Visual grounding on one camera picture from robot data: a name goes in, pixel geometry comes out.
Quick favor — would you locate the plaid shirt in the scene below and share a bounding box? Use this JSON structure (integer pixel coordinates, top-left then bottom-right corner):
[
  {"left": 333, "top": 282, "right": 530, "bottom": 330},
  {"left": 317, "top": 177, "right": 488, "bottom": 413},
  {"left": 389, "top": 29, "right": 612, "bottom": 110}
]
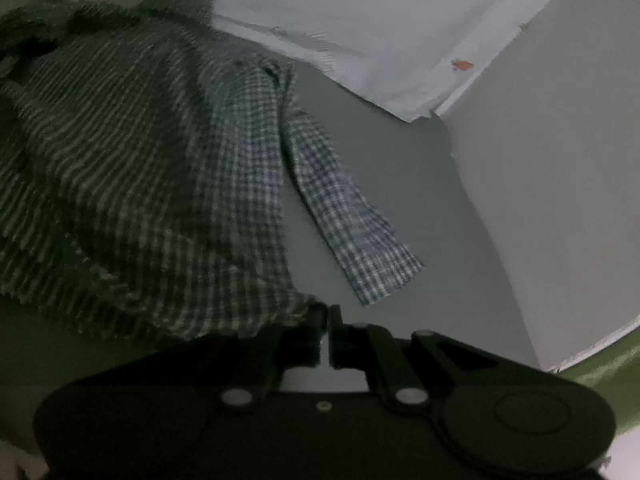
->
[{"left": 0, "top": 0, "right": 426, "bottom": 343}]

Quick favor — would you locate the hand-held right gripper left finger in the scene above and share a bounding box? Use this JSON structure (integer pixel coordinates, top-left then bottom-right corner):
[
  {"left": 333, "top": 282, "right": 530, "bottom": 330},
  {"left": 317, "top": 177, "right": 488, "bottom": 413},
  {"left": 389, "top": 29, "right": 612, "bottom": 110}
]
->
[{"left": 219, "top": 306, "right": 329, "bottom": 410}]

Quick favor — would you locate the white carrot-print bedding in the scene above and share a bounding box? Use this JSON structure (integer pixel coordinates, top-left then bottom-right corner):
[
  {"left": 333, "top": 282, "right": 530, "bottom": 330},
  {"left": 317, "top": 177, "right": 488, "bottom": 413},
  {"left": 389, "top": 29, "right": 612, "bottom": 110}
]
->
[{"left": 210, "top": 0, "right": 586, "bottom": 122}]

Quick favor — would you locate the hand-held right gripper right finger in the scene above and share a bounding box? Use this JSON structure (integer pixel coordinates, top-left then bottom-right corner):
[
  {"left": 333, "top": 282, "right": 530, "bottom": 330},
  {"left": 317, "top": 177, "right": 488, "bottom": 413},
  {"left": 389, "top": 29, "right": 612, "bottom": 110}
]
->
[{"left": 329, "top": 304, "right": 502, "bottom": 412}]

